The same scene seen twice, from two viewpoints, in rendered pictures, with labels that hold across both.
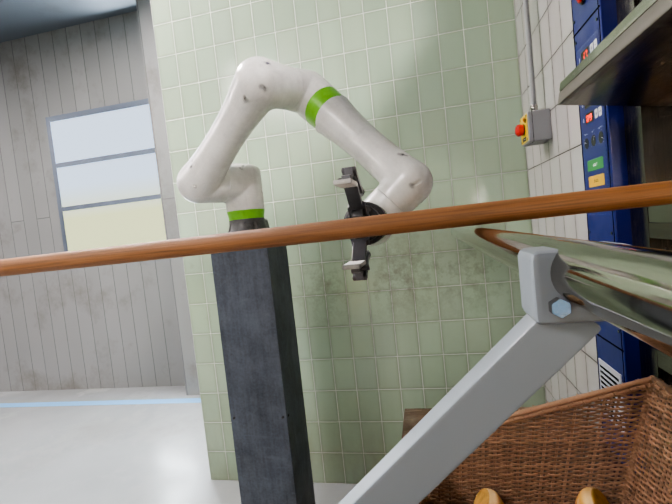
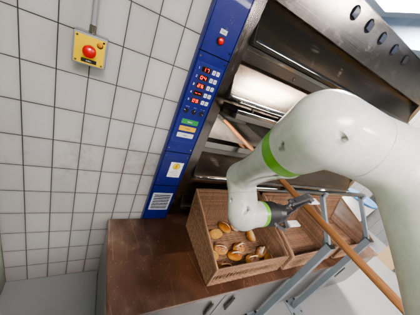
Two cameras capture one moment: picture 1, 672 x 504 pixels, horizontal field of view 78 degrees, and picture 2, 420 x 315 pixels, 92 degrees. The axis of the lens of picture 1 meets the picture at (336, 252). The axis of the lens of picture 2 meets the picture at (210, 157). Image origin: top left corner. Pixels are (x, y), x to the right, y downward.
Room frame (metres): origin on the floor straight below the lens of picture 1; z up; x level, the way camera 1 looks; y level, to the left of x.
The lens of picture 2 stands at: (1.55, 0.17, 1.62)
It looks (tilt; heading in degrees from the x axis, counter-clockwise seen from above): 26 degrees down; 224
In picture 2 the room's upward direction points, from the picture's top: 25 degrees clockwise
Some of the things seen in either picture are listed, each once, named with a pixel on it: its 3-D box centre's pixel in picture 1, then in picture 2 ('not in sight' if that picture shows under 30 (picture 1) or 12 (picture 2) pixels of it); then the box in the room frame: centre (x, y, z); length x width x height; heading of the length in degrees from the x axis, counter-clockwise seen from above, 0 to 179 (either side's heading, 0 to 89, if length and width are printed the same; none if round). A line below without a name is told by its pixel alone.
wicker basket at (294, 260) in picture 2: not in sight; (295, 225); (-0.02, -0.17, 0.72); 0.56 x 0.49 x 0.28; 169
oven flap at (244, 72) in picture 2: not in sight; (334, 119); (-0.07, -0.43, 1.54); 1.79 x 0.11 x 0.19; 168
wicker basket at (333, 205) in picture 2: not in sight; (337, 223); (-0.62, -0.04, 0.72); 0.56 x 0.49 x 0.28; 169
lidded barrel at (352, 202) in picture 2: not in sight; (350, 209); (-2.50, -0.21, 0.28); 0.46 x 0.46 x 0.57
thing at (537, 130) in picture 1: (535, 128); (90, 49); (1.41, -0.71, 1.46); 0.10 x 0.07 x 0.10; 168
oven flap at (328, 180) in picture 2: not in sight; (293, 175); (-0.07, -0.43, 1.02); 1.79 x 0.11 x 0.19; 168
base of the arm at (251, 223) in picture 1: (254, 227); not in sight; (1.50, 0.28, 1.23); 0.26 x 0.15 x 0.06; 169
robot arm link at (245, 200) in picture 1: (240, 191); not in sight; (1.43, 0.30, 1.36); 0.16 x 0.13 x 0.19; 137
